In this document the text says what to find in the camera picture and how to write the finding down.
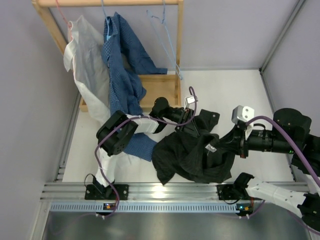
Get black pinstriped shirt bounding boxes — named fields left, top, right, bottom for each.
left=151, top=109, right=235, bottom=185

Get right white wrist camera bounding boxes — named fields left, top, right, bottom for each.
left=231, top=105, right=255, bottom=140

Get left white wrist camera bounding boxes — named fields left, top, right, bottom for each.
left=183, top=95, right=198, bottom=109

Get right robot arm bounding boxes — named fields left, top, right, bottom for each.
left=217, top=105, right=320, bottom=232

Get white shirt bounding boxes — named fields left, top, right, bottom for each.
left=63, top=14, right=133, bottom=171

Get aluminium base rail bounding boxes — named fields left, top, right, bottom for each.
left=40, top=182, right=218, bottom=202

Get slotted grey cable duct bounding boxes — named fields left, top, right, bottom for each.
left=50, top=202, right=249, bottom=213

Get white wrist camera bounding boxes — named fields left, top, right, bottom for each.
left=183, top=95, right=198, bottom=109
left=231, top=105, right=255, bottom=140

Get pink wire hanger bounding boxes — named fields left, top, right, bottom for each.
left=55, top=0, right=76, bottom=76

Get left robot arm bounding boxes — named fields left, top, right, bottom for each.
left=96, top=95, right=200, bottom=157

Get blue hanger under blue shirt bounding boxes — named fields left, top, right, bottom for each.
left=100, top=0, right=111, bottom=42

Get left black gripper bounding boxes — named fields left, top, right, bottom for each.
left=161, top=107, right=200, bottom=139

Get wooden clothes rack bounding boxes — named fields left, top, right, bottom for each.
left=31, top=0, right=184, bottom=111

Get light blue wire hanger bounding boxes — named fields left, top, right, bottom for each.
left=146, top=0, right=184, bottom=81

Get blue checkered shirt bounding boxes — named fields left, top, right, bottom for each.
left=100, top=11, right=168, bottom=162

